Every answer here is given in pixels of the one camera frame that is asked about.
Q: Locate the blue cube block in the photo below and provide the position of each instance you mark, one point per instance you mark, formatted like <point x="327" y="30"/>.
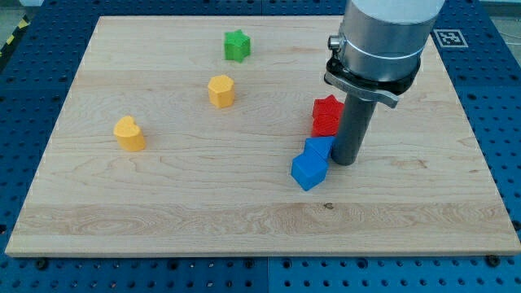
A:
<point x="309" y="169"/>

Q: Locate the blue triangle block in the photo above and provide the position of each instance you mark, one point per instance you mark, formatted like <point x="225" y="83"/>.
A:
<point x="320" y="145"/>

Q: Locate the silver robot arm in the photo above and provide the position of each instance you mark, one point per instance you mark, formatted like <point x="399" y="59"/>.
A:
<point x="382" y="40"/>

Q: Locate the yellow hexagon block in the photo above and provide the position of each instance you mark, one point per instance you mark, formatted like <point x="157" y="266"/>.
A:
<point x="221" y="91"/>

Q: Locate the red star block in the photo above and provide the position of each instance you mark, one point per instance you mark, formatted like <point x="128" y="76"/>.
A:
<point x="328" y="106"/>

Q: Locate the wooden board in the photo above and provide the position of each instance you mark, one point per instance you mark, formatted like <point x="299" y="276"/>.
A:
<point x="217" y="181"/>

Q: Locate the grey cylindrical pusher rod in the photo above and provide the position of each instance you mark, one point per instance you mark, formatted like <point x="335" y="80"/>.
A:
<point x="354" y="122"/>

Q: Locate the green star block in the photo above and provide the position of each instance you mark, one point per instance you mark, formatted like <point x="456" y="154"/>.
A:
<point x="237" y="45"/>

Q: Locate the yellow heart block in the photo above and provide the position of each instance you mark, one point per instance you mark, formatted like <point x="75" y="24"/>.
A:
<point x="129" y="135"/>

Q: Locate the white fiducial marker tag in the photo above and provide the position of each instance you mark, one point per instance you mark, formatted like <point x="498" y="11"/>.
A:
<point x="450" y="38"/>

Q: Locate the black clamp bracket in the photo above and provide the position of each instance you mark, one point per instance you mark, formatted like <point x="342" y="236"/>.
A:
<point x="386" y="92"/>

